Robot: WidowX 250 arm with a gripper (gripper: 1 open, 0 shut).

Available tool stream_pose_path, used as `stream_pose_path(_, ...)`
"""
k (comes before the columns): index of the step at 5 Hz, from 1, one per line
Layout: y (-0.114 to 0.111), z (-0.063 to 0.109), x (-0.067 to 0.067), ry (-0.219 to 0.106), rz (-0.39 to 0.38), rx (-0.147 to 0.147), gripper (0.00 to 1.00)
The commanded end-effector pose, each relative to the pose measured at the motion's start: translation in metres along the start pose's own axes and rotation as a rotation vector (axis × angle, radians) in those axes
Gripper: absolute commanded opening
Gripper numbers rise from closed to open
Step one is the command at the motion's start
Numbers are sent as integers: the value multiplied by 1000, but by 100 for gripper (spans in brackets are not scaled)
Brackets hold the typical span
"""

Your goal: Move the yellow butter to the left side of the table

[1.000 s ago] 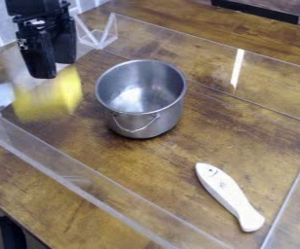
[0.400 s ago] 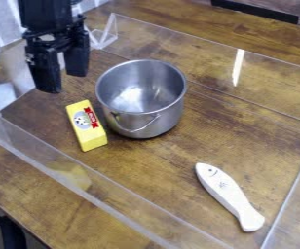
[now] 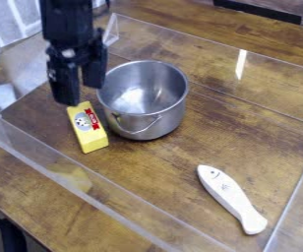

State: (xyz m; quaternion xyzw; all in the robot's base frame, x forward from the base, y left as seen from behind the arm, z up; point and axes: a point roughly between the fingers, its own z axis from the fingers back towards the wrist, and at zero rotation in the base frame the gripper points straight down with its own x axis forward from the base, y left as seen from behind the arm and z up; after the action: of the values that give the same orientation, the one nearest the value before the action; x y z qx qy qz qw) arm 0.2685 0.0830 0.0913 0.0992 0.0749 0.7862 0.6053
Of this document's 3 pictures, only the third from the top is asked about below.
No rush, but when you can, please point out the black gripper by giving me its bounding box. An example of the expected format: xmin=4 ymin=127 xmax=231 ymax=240
xmin=39 ymin=0 xmax=108 ymax=106

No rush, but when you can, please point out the yellow butter block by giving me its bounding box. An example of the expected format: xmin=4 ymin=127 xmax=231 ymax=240
xmin=65 ymin=101 xmax=110 ymax=154

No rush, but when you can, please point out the silver metal pot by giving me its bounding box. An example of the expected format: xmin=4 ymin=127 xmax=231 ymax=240
xmin=96 ymin=60 xmax=188 ymax=141

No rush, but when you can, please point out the grey white patterned curtain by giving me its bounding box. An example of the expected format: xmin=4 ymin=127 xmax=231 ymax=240
xmin=0 ymin=0 xmax=111 ymax=49

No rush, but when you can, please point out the white wooden toy fish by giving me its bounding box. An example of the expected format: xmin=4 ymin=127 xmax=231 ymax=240
xmin=197 ymin=164 xmax=266 ymax=235

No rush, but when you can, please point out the black bar at back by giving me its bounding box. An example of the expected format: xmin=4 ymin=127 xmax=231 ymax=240
xmin=211 ymin=0 xmax=301 ymax=25

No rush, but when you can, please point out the clear acrylic enclosure wall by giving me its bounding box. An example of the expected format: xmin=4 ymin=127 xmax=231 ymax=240
xmin=0 ymin=14 xmax=303 ymax=252

